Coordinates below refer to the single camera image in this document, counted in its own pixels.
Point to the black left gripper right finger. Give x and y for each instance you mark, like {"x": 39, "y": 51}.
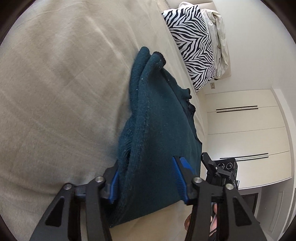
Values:
{"x": 183, "y": 174}

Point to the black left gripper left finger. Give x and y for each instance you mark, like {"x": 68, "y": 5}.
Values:
{"x": 110, "y": 189}

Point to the dark teal knit sweater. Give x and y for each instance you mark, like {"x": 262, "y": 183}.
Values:
{"x": 160, "y": 127}

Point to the person's right hand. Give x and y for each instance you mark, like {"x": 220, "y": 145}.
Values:
{"x": 212, "y": 222}

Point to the cream bed sheet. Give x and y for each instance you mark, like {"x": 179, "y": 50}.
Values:
{"x": 65, "y": 69}

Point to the zebra print pillow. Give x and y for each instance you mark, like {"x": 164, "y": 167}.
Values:
{"x": 191, "y": 34}

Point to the crumpled white duvet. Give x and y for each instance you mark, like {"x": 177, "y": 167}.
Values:
{"x": 215, "y": 25}

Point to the white wardrobe with black handles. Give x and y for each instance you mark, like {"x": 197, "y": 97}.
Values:
{"x": 248, "y": 126}

